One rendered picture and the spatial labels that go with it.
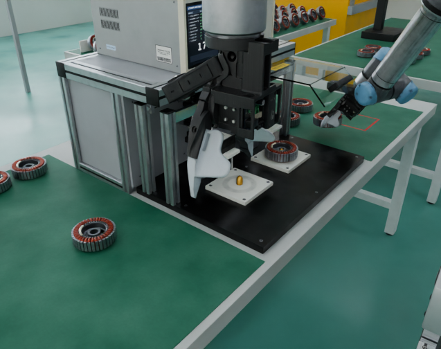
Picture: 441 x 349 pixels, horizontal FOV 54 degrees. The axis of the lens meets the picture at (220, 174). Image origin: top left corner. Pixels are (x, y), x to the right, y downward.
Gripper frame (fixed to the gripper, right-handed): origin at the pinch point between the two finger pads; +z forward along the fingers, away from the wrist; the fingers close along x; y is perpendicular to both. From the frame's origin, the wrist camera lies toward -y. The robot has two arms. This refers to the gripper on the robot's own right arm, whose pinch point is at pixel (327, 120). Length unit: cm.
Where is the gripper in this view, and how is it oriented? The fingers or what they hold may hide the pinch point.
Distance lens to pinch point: 176.1
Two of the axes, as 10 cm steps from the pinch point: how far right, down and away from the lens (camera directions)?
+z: -3.9, 6.0, 6.9
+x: 6.2, -3.8, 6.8
